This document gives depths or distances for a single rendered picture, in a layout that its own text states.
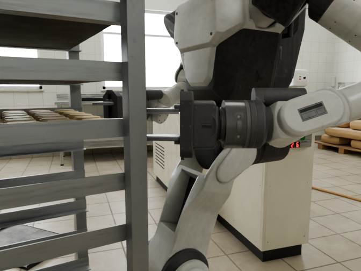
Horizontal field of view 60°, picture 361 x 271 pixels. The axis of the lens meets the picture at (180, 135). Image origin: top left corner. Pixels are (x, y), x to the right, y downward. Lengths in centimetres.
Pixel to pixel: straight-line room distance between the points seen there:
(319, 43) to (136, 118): 677
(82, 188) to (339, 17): 56
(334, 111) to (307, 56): 637
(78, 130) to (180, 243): 45
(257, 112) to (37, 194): 37
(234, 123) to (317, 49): 661
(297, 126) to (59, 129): 37
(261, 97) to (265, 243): 150
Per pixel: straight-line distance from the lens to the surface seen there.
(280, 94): 60
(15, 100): 531
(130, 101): 49
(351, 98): 63
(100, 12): 52
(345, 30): 72
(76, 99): 93
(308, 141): 195
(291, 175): 196
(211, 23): 77
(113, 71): 51
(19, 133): 49
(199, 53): 82
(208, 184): 78
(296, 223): 208
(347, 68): 714
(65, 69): 49
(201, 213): 83
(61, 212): 97
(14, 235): 258
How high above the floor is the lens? 102
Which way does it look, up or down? 8 degrees down
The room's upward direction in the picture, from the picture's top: straight up
